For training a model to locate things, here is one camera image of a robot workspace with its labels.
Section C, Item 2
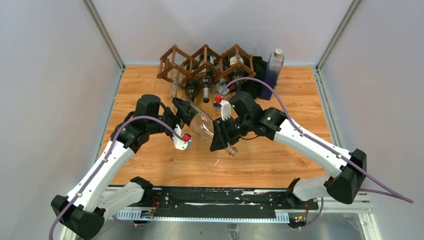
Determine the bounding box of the clear glass bottle dark label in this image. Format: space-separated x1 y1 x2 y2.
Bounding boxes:
180 100 239 158

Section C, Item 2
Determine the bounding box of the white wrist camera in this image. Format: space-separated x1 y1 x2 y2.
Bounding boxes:
172 125 193 151
219 100 233 121

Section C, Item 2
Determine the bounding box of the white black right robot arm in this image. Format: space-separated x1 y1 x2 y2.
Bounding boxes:
209 91 367 209

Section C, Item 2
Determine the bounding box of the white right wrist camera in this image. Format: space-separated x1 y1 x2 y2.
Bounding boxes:
219 100 233 121

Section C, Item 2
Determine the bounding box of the green bottle silver neck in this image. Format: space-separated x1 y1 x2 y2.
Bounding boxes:
197 53 213 103

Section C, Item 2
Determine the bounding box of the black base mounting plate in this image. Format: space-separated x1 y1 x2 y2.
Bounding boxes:
131 186 319 220

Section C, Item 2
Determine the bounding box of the brown wooden wine rack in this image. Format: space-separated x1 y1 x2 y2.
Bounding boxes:
156 43 257 90

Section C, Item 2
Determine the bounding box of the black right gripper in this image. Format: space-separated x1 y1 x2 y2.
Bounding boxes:
209 115 252 153

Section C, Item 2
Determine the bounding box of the dark green wine bottle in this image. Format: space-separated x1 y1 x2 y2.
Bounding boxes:
184 77 200 102

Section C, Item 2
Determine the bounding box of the clear bottle black cap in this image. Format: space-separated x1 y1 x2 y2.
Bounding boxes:
213 77 230 99

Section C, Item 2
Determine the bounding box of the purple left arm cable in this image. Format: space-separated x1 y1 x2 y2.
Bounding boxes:
48 115 193 240

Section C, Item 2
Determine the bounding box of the dark bottle right slot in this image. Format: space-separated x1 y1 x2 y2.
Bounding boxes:
228 52 245 93

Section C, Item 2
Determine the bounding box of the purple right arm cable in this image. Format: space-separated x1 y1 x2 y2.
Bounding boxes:
214 76 415 230

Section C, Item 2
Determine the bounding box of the blue square glass bottle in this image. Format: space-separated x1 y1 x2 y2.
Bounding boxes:
258 48 285 100

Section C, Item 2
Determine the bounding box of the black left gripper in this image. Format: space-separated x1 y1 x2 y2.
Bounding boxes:
148 97 190 141

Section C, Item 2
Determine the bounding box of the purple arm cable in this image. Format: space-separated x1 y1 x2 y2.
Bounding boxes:
48 115 193 240
214 76 415 230

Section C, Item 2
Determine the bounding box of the black cloth behind rack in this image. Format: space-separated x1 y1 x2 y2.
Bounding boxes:
241 56 268 99

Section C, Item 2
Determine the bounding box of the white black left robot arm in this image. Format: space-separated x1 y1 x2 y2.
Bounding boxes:
48 94 195 240

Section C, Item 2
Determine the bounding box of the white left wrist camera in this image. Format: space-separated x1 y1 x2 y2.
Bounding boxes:
172 125 193 151

